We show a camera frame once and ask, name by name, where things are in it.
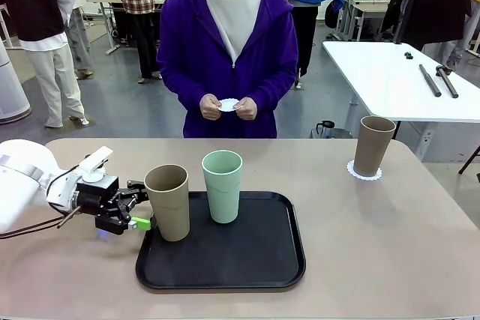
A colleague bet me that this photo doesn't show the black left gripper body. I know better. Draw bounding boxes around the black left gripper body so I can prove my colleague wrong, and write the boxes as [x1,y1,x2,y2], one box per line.
[76,175,133,237]

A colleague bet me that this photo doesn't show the tan cup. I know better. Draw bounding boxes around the tan cup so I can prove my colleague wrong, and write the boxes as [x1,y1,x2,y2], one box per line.
[354,115,398,178]
[144,164,191,243]

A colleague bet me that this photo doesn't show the white scalloped paper coaster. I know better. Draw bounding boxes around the white scalloped paper coaster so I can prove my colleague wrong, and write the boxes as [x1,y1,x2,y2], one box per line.
[217,98,242,113]
[346,159,384,183]

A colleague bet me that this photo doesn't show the purple-sleeved left forearm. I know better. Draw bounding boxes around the purple-sleeved left forearm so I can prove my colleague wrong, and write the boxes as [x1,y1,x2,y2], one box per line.
[249,61,299,111]

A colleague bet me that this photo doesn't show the purple-sleeved right forearm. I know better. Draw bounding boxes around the purple-sleeved right forearm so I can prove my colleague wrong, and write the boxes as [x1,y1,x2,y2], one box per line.
[157,61,211,111]

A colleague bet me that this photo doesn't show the person's right hand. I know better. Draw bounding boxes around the person's right hand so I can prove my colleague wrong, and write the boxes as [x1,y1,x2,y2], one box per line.
[199,94,224,122]

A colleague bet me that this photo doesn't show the person's left hand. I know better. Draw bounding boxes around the person's left hand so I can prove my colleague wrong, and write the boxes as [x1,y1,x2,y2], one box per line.
[235,96,260,122]

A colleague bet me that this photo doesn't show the mint green cup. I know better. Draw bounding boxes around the mint green cup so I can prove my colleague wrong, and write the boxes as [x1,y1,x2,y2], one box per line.
[201,150,244,225]

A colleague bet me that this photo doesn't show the black plastic tray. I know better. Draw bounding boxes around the black plastic tray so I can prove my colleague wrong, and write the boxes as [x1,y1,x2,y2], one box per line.
[135,190,308,291]

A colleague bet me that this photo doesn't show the white cylindrical appliance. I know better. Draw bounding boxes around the white cylindrical appliance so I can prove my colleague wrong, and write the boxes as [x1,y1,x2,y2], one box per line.
[0,37,32,126]

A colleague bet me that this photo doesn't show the person in grey trousers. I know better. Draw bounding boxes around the person in grey trousers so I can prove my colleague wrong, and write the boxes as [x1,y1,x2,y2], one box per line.
[55,0,95,80]

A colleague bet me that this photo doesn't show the person in purple hoodie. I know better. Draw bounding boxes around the person in purple hoodie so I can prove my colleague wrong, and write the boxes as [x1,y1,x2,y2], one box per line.
[156,0,299,139]

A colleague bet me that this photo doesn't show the black jug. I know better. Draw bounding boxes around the black jug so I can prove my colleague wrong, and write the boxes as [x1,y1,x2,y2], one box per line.
[314,120,336,139]

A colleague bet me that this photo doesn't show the person in black top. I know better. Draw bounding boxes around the person in black top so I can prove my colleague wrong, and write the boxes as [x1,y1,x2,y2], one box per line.
[0,0,91,129]

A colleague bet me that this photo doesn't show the white side table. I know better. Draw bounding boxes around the white side table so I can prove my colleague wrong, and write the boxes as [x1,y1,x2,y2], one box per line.
[322,40,480,124]

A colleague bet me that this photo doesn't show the grey desk with equipment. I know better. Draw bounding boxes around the grey desk with equipment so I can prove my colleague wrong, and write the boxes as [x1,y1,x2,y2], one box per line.
[336,0,392,42]

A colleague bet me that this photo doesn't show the black metal rod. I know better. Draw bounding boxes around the black metal rod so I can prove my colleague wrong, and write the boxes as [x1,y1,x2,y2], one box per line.
[418,64,443,97]
[434,65,460,100]

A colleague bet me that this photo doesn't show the black stand leg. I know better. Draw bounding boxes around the black stand leg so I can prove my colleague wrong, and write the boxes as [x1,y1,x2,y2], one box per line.
[458,145,480,175]

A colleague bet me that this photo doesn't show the black hanging coat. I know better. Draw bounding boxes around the black hanging coat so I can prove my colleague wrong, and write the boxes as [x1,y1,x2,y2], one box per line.
[380,0,473,53]

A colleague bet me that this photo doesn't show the thin left arm cables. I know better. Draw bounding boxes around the thin left arm cables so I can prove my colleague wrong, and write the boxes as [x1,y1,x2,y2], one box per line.
[0,169,82,241]

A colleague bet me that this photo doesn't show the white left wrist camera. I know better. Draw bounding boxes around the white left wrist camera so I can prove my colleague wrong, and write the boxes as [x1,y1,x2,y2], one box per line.
[77,146,115,184]

